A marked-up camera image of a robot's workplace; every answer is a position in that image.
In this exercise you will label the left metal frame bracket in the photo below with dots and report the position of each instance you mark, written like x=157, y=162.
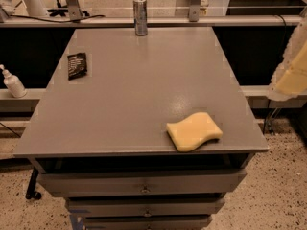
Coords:
x=75, y=12

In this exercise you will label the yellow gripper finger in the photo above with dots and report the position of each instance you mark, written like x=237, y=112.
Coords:
x=294, y=80

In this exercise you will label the yellow sponge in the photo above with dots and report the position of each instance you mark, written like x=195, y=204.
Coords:
x=193, y=131

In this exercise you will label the right metal frame bracket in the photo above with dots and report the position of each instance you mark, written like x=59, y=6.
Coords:
x=194, y=10

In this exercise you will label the grey drawer cabinet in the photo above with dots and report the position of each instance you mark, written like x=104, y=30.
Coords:
x=113, y=120

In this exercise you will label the silver metal can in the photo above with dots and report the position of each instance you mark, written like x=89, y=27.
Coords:
x=140, y=17

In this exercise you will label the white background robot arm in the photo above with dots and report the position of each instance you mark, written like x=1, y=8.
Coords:
x=14, y=12

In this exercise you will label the black rxbar chocolate wrapper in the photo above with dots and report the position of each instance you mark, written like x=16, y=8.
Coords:
x=77, y=65

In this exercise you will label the grey drawer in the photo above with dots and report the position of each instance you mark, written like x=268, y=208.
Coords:
x=141, y=183
x=146, y=207
x=151, y=223

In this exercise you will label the bottom grey drawer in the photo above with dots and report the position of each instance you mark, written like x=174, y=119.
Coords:
x=151, y=223

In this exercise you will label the metal frame bracket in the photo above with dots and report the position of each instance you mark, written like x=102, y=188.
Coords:
x=194, y=10
x=75, y=12

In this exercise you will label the black caster leg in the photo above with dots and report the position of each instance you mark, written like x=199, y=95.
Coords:
x=32, y=193

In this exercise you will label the top grey drawer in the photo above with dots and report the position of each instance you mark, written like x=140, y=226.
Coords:
x=141, y=183

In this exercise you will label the middle grey drawer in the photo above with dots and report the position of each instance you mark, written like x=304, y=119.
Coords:
x=146, y=207

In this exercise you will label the white pump bottle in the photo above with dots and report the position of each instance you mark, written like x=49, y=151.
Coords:
x=13, y=83

